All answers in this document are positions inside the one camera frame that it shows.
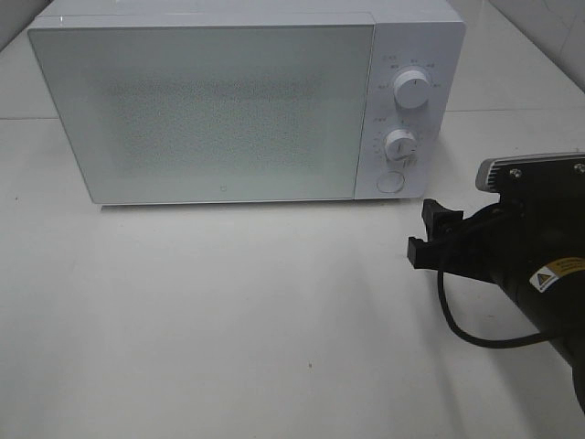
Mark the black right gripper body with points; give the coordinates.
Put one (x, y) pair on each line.
(530, 243)

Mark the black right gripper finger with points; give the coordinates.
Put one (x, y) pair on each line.
(431, 255)
(437, 218)

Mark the round white door-release button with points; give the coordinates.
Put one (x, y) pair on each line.
(391, 182)

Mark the white microwave door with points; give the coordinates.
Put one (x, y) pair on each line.
(158, 115)

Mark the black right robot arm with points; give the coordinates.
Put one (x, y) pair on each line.
(559, 323)

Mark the lower white timer knob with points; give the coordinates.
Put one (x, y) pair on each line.
(399, 144)

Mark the upper white power knob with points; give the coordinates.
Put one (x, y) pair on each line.
(411, 87)

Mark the white microwave oven body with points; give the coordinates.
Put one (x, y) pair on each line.
(425, 34)

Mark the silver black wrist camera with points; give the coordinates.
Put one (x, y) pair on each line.
(531, 177)

